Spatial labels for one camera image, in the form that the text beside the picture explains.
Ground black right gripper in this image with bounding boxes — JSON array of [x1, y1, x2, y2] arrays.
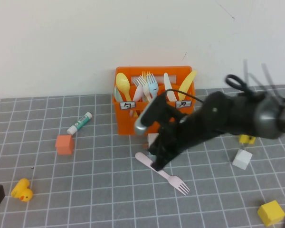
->
[[148, 104, 215, 172]]

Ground large pink plastic fork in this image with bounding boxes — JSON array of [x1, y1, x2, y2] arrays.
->
[[134, 152, 190, 196]]

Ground light blue plastic fork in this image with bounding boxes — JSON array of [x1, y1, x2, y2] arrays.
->
[[146, 73, 159, 102]]

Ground orange plastic cutlery holder crate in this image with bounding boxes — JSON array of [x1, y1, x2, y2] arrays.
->
[[112, 66, 196, 136]]

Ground white charger plug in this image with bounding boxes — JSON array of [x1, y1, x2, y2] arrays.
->
[[143, 133, 160, 150]]

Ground yellow rubber duck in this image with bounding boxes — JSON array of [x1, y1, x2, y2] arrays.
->
[[11, 178, 34, 202]]

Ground white label reading 刀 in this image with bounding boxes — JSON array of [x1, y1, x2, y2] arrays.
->
[[175, 100, 192, 109]]

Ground white label reading 勺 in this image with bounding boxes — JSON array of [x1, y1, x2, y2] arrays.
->
[[120, 102, 136, 111]]

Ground white plastic fork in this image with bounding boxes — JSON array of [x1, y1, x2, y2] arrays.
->
[[129, 79, 143, 117], [137, 76, 151, 102]]

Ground white plastic knife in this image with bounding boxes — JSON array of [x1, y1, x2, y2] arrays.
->
[[163, 72, 178, 102]]

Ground pale green plastic spoon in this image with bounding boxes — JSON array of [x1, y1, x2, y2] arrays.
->
[[113, 85, 122, 102]]

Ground yellow plastic knife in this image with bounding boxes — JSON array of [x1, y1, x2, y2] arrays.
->
[[177, 70, 197, 101]]

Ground orange foam cube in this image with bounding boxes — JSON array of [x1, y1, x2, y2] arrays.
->
[[55, 134, 75, 156]]

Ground yellow plastic spoon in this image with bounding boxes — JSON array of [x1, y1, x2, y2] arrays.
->
[[115, 72, 133, 102]]

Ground white green glue stick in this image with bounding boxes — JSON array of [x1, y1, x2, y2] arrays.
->
[[66, 112, 93, 136]]

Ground white foam cube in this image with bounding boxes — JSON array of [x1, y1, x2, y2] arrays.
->
[[232, 148, 253, 170]]

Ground yellow foam cube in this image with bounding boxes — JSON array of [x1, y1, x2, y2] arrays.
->
[[256, 199, 285, 227], [238, 134, 257, 144]]

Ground black zip tie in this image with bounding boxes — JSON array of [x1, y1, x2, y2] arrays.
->
[[243, 59, 250, 84], [261, 63, 276, 92], [249, 73, 264, 91]]

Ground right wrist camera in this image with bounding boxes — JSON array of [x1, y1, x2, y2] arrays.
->
[[134, 94, 179, 136]]

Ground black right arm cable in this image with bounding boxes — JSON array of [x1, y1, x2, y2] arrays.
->
[[165, 74, 285, 228]]

